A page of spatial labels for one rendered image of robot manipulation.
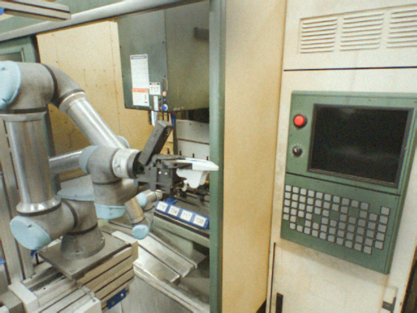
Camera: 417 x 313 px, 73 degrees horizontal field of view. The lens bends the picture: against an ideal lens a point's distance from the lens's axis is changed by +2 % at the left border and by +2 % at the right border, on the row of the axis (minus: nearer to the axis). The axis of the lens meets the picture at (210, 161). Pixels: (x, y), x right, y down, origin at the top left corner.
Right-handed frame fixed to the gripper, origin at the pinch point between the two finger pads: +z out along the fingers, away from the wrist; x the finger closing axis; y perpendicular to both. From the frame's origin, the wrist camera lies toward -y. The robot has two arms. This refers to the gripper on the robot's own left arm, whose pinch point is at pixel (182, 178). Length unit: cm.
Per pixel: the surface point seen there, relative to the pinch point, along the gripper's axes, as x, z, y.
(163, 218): -16.8, -2.7, 31.6
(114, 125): -148, 55, -9
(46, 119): -73, -40, -35
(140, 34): -37, 8, -83
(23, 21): -78, -40, -90
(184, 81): -15, 21, -55
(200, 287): 29, -21, 50
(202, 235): 16.4, -2.8, 32.0
